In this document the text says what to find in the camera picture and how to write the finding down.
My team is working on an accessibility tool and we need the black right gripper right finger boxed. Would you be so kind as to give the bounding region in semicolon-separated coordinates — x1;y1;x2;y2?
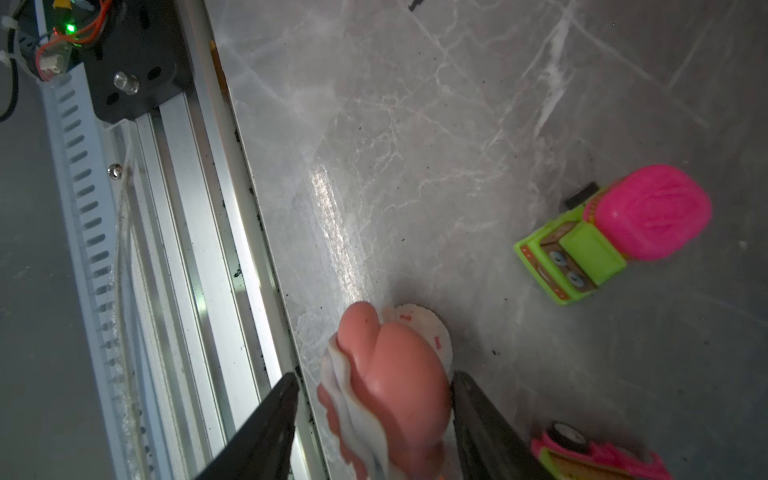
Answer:
451;371;552;480

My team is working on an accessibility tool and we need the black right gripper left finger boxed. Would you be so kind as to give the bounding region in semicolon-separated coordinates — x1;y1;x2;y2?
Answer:
197;373;300;480

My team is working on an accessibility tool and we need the pink green toy car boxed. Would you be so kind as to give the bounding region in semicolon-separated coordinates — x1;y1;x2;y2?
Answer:
531;421;673;480

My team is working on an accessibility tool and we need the pink round head doll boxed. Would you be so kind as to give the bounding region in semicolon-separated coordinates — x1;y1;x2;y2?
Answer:
317;301;453;479

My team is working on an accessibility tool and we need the pink green toy truck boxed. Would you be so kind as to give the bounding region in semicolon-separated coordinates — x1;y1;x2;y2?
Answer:
514;164;712;305

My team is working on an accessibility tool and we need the left green circuit board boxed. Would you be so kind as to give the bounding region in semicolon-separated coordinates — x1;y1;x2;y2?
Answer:
34;0;113;82

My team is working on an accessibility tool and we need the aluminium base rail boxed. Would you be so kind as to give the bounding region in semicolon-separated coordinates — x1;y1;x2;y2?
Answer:
41;1;301;479

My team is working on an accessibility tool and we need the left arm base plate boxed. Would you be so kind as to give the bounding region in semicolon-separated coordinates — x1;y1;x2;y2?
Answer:
80;1;193;124

